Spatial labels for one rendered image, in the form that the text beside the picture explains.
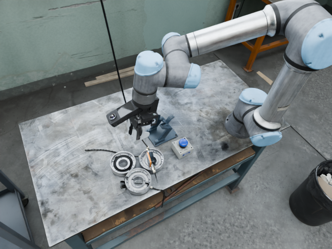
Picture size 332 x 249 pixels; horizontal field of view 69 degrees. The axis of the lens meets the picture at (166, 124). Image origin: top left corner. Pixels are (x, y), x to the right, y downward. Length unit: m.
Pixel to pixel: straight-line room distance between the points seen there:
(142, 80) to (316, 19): 0.49
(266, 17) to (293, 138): 1.79
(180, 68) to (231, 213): 1.40
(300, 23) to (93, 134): 0.90
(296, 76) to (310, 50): 0.12
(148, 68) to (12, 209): 1.36
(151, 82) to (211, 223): 1.35
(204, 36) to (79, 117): 0.73
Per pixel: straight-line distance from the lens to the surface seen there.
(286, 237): 2.03
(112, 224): 1.24
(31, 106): 2.56
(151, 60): 0.68
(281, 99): 0.91
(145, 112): 0.82
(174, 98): 1.32
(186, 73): 0.71
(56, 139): 1.20
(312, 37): 0.76
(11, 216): 1.78
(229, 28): 0.82
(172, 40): 0.82
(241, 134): 1.21
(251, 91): 1.13
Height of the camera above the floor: 1.73
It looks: 52 degrees down
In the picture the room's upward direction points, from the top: 7 degrees clockwise
